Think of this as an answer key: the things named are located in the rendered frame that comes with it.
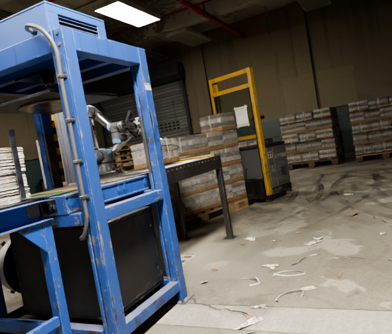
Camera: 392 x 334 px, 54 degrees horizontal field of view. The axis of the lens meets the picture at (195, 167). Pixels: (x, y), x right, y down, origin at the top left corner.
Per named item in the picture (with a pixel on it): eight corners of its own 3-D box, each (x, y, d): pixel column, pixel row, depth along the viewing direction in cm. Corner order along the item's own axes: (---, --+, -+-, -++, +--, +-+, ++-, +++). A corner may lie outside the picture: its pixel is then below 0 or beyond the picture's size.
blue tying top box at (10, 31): (40, 77, 255) (34, 47, 254) (110, 54, 228) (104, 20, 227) (-24, 69, 215) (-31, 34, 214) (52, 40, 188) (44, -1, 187)
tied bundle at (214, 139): (188, 154, 496) (186, 136, 495) (203, 152, 517) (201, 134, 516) (209, 151, 469) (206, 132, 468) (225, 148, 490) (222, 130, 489)
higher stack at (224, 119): (213, 211, 521) (197, 118, 515) (227, 206, 543) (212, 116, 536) (235, 211, 494) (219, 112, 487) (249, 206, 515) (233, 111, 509)
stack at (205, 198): (148, 235, 439) (135, 164, 435) (214, 211, 522) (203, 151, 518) (170, 236, 412) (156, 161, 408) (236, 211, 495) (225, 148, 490)
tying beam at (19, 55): (38, 97, 273) (36, 83, 273) (147, 65, 231) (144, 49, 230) (-59, 93, 213) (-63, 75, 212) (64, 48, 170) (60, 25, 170)
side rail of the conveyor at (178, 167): (217, 167, 366) (215, 155, 365) (222, 167, 364) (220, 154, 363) (137, 193, 247) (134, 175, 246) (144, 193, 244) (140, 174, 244)
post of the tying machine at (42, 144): (75, 292, 281) (36, 84, 273) (84, 293, 278) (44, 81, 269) (66, 297, 274) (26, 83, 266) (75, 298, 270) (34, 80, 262)
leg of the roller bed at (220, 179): (228, 236, 370) (217, 167, 366) (234, 236, 367) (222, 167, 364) (226, 238, 365) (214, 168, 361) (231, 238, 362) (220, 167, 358)
